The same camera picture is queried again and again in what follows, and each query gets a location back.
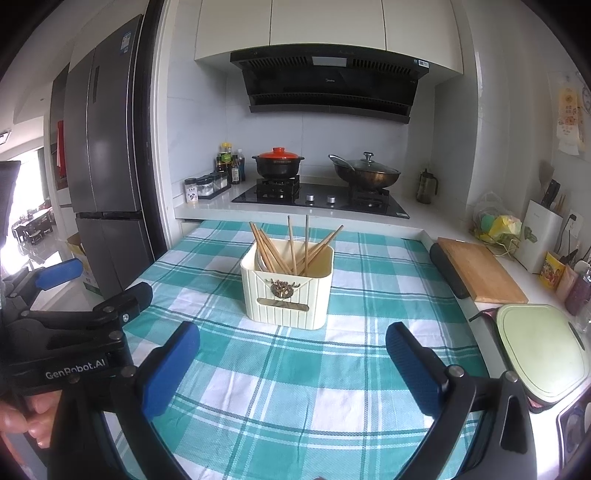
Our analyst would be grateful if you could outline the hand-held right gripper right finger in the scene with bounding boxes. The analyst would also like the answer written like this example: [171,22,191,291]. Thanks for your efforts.
[385,322,550,480]

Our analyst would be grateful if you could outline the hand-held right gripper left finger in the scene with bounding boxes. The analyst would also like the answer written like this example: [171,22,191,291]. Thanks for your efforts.
[46,322,201,480]

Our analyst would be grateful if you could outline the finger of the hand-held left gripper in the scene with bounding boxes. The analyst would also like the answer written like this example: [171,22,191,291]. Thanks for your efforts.
[92,281,154,328]
[4,257,84,301]

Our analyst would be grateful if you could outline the cream utensil holder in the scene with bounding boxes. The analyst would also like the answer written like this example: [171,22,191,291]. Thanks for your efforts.
[240,242,334,330]

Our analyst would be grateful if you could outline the person's left hand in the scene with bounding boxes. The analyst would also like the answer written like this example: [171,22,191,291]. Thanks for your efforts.
[0,392,60,448]

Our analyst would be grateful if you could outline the cardboard box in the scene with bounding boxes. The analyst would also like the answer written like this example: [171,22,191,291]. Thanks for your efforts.
[67,233,102,294]

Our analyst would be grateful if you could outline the dining furniture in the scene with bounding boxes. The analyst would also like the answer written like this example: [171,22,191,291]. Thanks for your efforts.
[11,210,56,245]

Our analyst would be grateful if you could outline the black oblong pad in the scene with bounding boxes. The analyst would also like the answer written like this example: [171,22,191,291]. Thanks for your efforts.
[429,242,472,300]

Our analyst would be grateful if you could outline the teal checked tablecloth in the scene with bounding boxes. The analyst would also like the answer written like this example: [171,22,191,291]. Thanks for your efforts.
[99,219,491,480]

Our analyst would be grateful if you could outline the wooden cutting board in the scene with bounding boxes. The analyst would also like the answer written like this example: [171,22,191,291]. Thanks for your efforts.
[436,237,529,304]

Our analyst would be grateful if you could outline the grey refrigerator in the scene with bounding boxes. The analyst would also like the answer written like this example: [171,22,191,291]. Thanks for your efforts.
[62,14,155,296]

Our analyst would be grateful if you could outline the red hanging cloth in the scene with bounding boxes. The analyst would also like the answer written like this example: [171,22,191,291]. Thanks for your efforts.
[55,120,65,178]

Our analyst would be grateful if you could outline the light green cutting board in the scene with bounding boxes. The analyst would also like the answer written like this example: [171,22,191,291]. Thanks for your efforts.
[496,302,591,398]

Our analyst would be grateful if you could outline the steel sink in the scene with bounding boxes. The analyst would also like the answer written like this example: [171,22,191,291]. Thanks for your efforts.
[556,399,591,467]

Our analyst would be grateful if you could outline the yellow green plastic bags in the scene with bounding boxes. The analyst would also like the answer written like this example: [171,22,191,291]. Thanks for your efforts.
[471,191,522,250]

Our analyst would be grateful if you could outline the yellow printed cup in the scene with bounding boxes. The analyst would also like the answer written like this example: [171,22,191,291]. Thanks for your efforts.
[539,251,565,289]

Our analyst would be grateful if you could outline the oil bottle yellow cap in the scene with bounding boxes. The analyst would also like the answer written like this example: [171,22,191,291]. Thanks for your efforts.
[217,142,234,185]

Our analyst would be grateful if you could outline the white knife holder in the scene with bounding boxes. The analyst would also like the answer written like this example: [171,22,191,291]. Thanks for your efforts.
[517,199,564,274]

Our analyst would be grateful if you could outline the dark glass pitcher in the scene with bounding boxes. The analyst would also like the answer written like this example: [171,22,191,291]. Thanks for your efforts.
[416,168,438,205]

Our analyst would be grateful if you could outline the purple soap bottle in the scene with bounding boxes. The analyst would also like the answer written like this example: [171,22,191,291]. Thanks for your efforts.
[566,261,591,317]

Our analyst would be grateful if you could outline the black gas hob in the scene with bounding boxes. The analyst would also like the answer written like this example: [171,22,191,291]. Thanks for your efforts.
[231,178,410,219]

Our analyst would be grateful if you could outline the wok with glass lid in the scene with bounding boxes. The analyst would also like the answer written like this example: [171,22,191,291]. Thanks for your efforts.
[329,151,402,190]

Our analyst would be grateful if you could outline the black clay pot red lid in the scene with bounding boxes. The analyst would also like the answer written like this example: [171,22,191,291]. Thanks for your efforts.
[252,148,305,180]

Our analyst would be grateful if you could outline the black range hood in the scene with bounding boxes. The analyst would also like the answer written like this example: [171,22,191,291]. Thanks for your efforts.
[229,44,432,124]

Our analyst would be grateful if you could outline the brown wall cabinet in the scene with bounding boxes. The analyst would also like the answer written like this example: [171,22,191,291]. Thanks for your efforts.
[50,65,70,190]

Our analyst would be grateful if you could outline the door frame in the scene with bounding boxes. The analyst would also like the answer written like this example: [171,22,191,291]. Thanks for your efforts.
[136,0,183,259]

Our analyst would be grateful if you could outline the printed hanging wall cloth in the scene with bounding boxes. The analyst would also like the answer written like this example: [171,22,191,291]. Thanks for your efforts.
[556,76,583,155]

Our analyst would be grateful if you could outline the white wall cabinet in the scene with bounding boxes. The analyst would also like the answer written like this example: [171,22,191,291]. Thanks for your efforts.
[194,0,465,77]

